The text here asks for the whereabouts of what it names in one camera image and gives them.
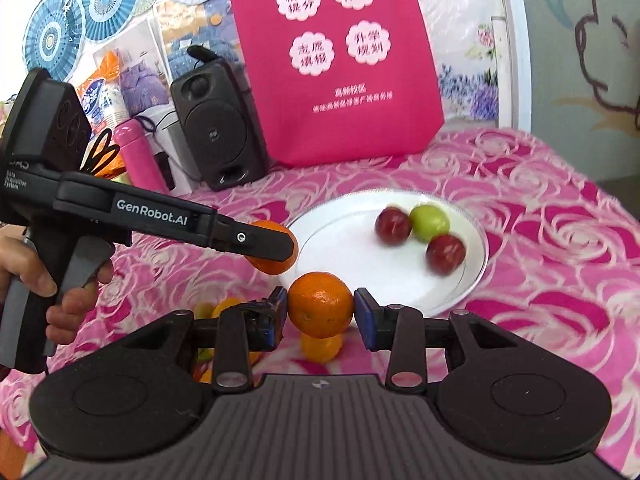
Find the dark red plum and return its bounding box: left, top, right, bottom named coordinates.
left=425, top=234, right=466, bottom=275
left=374, top=207, right=412, bottom=246

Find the large green apple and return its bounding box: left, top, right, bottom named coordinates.
left=409, top=204, right=450, bottom=244

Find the person's left hand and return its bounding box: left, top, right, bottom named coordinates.
left=1, top=226, right=113, bottom=344

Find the white round plate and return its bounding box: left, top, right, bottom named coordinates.
left=278, top=188, right=489, bottom=318

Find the small yellow orange back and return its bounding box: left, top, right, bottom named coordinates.
left=193, top=302, right=216, bottom=320

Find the pink thermos bottle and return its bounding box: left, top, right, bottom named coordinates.
left=114, top=118, right=169, bottom=195

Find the orange white snack bag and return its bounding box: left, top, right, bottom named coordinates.
left=76, top=50, right=129, bottom=136

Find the white box behind bottle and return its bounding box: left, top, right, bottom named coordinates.
left=142, top=105, right=202, bottom=196

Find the black speaker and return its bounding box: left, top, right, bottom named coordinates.
left=170, top=46, right=269, bottom=191

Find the pink rose tablecloth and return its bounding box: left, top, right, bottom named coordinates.
left=0, top=127, right=640, bottom=466

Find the magenta fabric tote bag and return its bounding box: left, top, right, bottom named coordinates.
left=231, top=0, right=444, bottom=167

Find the black cable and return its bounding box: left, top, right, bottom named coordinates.
left=79, top=114, right=202, bottom=183

